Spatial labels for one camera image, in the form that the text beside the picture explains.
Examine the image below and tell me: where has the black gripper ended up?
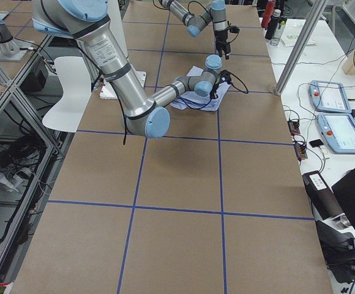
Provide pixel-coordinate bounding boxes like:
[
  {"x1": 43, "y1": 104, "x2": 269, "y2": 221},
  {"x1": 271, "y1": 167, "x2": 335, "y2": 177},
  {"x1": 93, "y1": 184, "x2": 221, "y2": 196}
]
[
  {"x1": 209, "y1": 70, "x2": 232, "y2": 99},
  {"x1": 214, "y1": 26, "x2": 240, "y2": 59}
]

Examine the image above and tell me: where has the blue striped button shirt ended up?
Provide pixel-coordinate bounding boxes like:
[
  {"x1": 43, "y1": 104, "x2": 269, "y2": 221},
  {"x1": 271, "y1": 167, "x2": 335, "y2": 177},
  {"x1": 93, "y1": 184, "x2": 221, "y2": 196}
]
[{"x1": 170, "y1": 66, "x2": 223, "y2": 111}]

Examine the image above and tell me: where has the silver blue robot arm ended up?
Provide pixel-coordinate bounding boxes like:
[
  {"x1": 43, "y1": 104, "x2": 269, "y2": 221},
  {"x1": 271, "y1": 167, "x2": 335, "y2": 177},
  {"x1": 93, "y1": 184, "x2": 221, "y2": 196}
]
[
  {"x1": 32, "y1": 1, "x2": 231, "y2": 138},
  {"x1": 159, "y1": 0, "x2": 240, "y2": 59}
]

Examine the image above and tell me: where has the black water bottle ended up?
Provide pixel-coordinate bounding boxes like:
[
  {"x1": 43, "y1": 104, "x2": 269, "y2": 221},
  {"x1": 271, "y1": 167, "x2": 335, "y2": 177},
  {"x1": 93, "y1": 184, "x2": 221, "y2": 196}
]
[{"x1": 265, "y1": 9, "x2": 281, "y2": 40}]

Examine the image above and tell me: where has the red water bottle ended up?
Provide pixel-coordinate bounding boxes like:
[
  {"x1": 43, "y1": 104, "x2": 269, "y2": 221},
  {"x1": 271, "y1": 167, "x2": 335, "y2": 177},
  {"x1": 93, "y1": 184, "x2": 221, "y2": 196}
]
[{"x1": 261, "y1": 0, "x2": 276, "y2": 29}]

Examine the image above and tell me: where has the clear black-capped water bottle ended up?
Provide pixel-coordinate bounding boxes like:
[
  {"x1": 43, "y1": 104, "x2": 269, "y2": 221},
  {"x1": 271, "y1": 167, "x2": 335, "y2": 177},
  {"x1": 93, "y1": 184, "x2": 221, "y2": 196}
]
[{"x1": 270, "y1": 17, "x2": 287, "y2": 46}]

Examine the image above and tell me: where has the upper teach pendant tablet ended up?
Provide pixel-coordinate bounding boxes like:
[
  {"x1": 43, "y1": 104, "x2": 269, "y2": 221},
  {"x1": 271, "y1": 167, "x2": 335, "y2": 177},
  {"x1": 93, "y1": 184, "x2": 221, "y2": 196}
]
[{"x1": 308, "y1": 80, "x2": 351, "y2": 113}]

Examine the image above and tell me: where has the teach pendant tablet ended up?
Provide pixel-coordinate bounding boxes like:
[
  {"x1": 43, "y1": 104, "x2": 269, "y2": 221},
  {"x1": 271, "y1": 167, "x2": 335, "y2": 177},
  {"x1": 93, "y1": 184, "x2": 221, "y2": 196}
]
[
  {"x1": 316, "y1": 113, "x2": 355, "y2": 154},
  {"x1": 308, "y1": 80, "x2": 351, "y2": 113}
]

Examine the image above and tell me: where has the lower teach pendant tablet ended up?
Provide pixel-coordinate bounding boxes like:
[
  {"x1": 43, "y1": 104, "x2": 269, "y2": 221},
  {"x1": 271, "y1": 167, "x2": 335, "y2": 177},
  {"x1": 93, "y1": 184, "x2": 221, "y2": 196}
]
[{"x1": 316, "y1": 113, "x2": 355, "y2": 154}]

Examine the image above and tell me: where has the white plastic chair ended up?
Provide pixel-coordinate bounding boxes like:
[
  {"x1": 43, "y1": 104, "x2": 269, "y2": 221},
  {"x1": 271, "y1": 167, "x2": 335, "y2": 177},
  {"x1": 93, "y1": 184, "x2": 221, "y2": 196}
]
[{"x1": 42, "y1": 56, "x2": 92, "y2": 133}]

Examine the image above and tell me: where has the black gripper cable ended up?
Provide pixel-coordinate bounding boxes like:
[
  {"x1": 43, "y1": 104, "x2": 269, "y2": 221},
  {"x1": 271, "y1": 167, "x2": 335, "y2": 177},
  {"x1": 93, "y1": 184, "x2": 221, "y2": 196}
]
[{"x1": 177, "y1": 70, "x2": 249, "y2": 110}]

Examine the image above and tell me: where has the aluminium frame post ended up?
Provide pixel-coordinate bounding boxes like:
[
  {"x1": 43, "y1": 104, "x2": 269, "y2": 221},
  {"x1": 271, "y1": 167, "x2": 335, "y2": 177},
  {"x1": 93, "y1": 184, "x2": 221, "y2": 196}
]
[{"x1": 274, "y1": 0, "x2": 327, "y2": 96}]

